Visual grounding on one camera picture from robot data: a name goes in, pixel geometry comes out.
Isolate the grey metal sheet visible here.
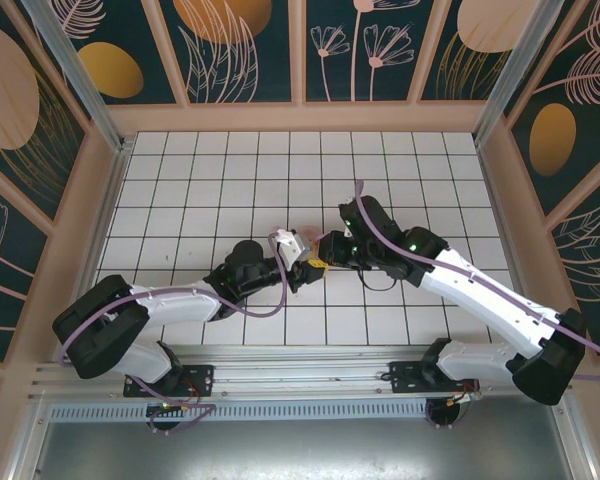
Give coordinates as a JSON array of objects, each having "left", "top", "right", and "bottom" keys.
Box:
[{"left": 27, "top": 418, "right": 584, "bottom": 480}]

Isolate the short purple cable loop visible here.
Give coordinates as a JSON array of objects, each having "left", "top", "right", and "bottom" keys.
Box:
[{"left": 147, "top": 397, "right": 219, "bottom": 434}]

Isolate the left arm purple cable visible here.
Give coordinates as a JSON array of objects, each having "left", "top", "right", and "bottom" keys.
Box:
[{"left": 57, "top": 232, "right": 294, "bottom": 369}]

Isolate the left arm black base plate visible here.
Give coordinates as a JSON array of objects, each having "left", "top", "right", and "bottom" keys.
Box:
[{"left": 123, "top": 364, "right": 216, "bottom": 399}]

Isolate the perforated metal cable tray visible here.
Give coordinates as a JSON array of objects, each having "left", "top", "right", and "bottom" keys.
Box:
[{"left": 44, "top": 402, "right": 432, "bottom": 422}]

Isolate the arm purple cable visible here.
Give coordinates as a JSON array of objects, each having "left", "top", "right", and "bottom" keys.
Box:
[
  {"left": 354, "top": 182, "right": 600, "bottom": 384},
  {"left": 57, "top": 232, "right": 294, "bottom": 369}
]

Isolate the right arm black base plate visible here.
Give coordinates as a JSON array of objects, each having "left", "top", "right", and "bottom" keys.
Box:
[{"left": 388, "top": 360, "right": 461, "bottom": 396}]

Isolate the thin black wire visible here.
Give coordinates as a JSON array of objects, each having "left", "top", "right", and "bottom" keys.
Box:
[{"left": 358, "top": 268, "right": 402, "bottom": 292}]

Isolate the long aluminium mounting rail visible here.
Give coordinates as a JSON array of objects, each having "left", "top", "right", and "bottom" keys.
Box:
[{"left": 27, "top": 343, "right": 571, "bottom": 402}]

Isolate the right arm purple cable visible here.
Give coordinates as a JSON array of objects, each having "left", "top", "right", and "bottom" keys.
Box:
[{"left": 354, "top": 182, "right": 600, "bottom": 384}]

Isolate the aluminium corner post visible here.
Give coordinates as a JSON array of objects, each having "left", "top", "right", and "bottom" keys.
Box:
[
  {"left": 22, "top": 0, "right": 132, "bottom": 154},
  {"left": 472, "top": 0, "right": 579, "bottom": 146}
]

